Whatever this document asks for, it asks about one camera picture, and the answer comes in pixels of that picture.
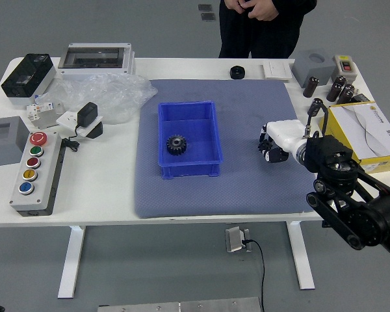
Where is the person's left hand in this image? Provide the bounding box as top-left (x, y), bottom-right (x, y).
top-left (248, 0), bottom-right (280, 22)

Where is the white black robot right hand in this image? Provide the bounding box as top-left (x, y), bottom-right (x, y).
top-left (258, 119), bottom-right (309, 163)

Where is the small black gear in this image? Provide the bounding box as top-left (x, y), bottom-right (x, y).
top-left (258, 138), bottom-right (274, 157)

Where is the blue plastic box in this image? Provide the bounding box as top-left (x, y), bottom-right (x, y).
top-left (157, 100), bottom-right (224, 180)

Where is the big black gear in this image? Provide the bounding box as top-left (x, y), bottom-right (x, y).
top-left (166, 135), bottom-right (188, 157)

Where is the black hex nut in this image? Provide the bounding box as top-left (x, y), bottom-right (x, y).
top-left (229, 65), bottom-right (246, 80)

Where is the yellow white cardboard box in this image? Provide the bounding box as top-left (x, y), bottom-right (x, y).
top-left (318, 101), bottom-right (390, 172)

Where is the silver floor socket box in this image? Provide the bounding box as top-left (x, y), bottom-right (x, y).
top-left (225, 226), bottom-right (253, 254)

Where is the grey five-button control box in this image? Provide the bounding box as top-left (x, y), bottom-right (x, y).
top-left (8, 131), bottom-right (66, 217)

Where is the grey distribution box clear window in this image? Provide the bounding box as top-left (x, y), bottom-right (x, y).
top-left (57, 42), bottom-right (137, 81)

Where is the person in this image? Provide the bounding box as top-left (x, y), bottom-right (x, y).
top-left (218, 0), bottom-right (318, 59)

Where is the grey block with round hole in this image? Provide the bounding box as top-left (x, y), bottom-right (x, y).
top-left (291, 49), bottom-right (336, 88)

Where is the grey-blue textured mat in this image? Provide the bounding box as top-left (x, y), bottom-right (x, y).
top-left (133, 79), bottom-right (322, 219)

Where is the flat black component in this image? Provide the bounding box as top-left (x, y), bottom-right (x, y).
top-left (350, 93), bottom-right (371, 105)

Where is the white table leg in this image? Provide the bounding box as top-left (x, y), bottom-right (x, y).
top-left (285, 220), bottom-right (316, 291)
top-left (57, 226), bottom-right (86, 299)

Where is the clear plastic bag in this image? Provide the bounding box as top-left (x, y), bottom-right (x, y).
top-left (35, 71), bottom-right (159, 125)

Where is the grey block with square hole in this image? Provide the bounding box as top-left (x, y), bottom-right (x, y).
top-left (0, 116), bottom-right (31, 167)

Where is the grey metal plate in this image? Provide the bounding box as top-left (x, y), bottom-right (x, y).
top-left (97, 296), bottom-right (261, 312)

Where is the black socket base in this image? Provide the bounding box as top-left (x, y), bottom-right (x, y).
top-left (84, 122), bottom-right (104, 140)

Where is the black power adapter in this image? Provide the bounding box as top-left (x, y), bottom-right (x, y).
top-left (76, 101), bottom-right (99, 128)

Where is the white circuit breaker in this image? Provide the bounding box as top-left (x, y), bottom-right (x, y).
top-left (25, 101), bottom-right (65, 128)

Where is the white wall switch panel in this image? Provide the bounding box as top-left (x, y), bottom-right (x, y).
top-left (263, 60), bottom-right (293, 81)

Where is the grey switch box red button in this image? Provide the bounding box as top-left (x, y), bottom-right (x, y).
top-left (331, 54), bottom-right (359, 84)

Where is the black floor cable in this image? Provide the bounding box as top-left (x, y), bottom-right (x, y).
top-left (242, 239), bottom-right (267, 312)

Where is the black adapter cord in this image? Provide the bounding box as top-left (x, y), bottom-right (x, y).
top-left (60, 125), bottom-right (81, 152)

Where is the black-lidded enclosure box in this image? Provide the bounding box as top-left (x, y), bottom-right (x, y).
top-left (1, 53), bottom-right (57, 107)

